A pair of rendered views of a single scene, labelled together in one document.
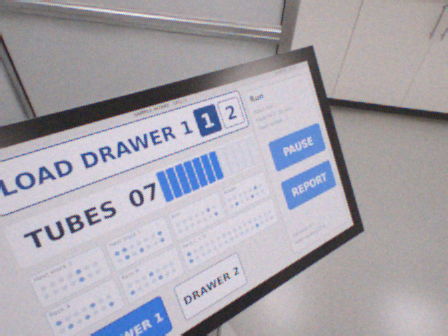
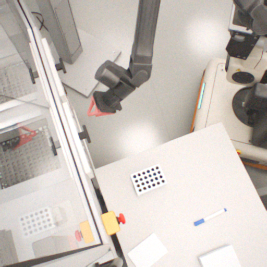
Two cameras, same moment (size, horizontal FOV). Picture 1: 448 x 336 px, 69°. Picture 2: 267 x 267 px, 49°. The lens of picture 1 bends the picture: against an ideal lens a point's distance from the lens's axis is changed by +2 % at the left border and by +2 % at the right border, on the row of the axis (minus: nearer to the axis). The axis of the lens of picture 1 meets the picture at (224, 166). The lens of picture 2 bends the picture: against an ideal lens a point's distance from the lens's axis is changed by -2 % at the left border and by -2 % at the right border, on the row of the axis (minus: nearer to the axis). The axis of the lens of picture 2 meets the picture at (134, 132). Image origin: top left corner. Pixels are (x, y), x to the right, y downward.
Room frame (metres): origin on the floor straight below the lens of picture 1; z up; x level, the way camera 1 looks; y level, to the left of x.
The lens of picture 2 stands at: (-1.06, 0.13, 1.95)
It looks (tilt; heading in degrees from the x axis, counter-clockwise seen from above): 71 degrees down; 337
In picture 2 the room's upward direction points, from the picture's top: straight up
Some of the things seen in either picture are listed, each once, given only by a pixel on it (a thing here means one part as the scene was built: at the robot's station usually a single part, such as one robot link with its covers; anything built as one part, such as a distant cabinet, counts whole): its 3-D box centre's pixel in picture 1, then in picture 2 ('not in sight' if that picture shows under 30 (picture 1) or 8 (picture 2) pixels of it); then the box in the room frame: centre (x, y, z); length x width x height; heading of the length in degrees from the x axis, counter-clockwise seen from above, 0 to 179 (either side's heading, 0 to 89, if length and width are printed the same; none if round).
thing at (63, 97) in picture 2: not in sight; (55, 72); (-0.34, 0.19, 0.87); 0.29 x 0.02 x 0.11; 178
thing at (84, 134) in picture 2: not in sight; (83, 135); (-0.66, 0.17, 0.91); 0.07 x 0.04 x 0.01; 178
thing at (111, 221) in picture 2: not in sight; (111, 222); (-0.99, 0.19, 0.88); 0.07 x 0.05 x 0.07; 178
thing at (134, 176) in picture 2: not in sight; (148, 179); (-0.89, 0.00, 0.78); 0.12 x 0.08 x 0.04; 89
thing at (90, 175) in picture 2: not in sight; (78, 140); (-0.66, 0.20, 0.87); 0.29 x 0.02 x 0.11; 178
